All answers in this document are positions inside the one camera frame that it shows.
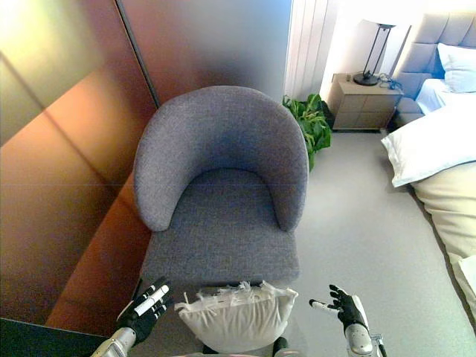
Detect black table lamp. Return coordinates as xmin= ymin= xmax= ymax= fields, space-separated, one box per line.
xmin=353 ymin=19 xmax=397 ymax=87

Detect white bed sheet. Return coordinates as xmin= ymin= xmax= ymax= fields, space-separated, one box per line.
xmin=415 ymin=77 xmax=476 ymax=116

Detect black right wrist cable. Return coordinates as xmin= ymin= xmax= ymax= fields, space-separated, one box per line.
xmin=371 ymin=333 xmax=388 ymax=357

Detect white fringed throw pillow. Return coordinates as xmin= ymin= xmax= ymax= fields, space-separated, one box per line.
xmin=174 ymin=279 xmax=300 ymax=354

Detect gray fabric tub armchair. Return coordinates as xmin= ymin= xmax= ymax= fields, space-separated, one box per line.
xmin=132 ymin=85 xmax=310 ymax=288

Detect black plant pot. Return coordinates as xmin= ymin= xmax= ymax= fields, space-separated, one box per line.
xmin=319 ymin=100 xmax=335 ymax=128

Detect black cables on nightstand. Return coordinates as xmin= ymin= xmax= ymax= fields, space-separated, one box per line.
xmin=378 ymin=73 xmax=402 ymax=91

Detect dark flat floor board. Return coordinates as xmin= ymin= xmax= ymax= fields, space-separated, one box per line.
xmin=0 ymin=318 xmax=112 ymax=357

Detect white bed pillow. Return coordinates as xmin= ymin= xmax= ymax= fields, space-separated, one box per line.
xmin=434 ymin=42 xmax=476 ymax=94

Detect green leafy potted plant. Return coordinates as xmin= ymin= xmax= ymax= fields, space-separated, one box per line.
xmin=281 ymin=93 xmax=332 ymax=172

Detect gray padded bed headboard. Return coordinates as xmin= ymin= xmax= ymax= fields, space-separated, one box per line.
xmin=393 ymin=10 xmax=476 ymax=90

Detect beige wooden nightstand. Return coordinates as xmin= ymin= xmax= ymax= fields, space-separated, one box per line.
xmin=332 ymin=73 xmax=405 ymax=131

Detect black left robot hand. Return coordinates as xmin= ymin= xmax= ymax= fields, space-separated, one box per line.
xmin=115 ymin=277 xmax=174 ymax=345

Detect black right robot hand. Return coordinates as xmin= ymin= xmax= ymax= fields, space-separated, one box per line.
xmin=309 ymin=284 xmax=370 ymax=330

